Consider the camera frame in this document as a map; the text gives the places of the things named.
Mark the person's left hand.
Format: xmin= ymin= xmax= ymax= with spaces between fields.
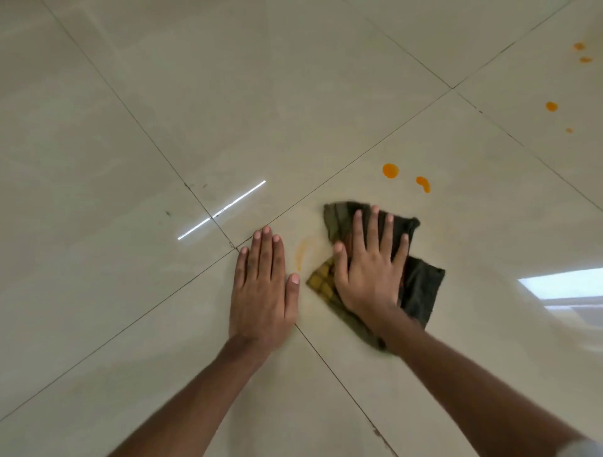
xmin=228 ymin=226 xmax=301 ymax=353

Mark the person's right hand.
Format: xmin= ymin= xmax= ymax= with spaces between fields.
xmin=333 ymin=205 xmax=410 ymax=331

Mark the dark green checked cleaning cloth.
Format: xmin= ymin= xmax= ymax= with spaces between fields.
xmin=306 ymin=201 xmax=446 ymax=352

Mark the person's right forearm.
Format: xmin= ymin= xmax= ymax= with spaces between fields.
xmin=371 ymin=312 xmax=589 ymax=457

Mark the person's left forearm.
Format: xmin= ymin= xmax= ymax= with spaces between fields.
xmin=108 ymin=335 xmax=270 ymax=457

